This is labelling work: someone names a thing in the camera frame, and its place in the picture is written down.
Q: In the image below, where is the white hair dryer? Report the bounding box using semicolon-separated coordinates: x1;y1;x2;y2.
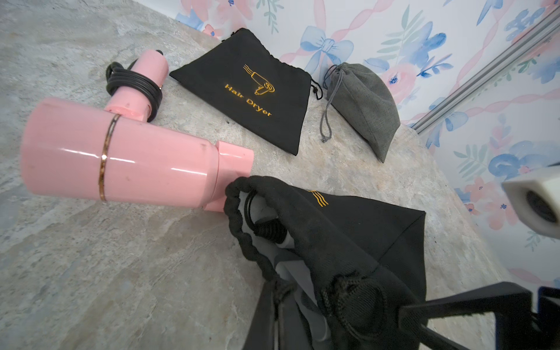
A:
243;191;331;344

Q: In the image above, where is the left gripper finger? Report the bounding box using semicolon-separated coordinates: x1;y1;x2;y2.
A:
243;279;312;349

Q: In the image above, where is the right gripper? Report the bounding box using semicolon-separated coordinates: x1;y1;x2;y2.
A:
398;281;559;349

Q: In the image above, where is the black pouch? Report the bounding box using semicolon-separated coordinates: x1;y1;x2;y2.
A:
224;176;427;349
170;29;323;155

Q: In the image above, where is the pink hair dryer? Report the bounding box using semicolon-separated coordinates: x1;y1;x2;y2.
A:
19;49;255;214

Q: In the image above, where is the grey drawstring pouch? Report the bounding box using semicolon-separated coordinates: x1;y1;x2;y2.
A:
323;63;400;163

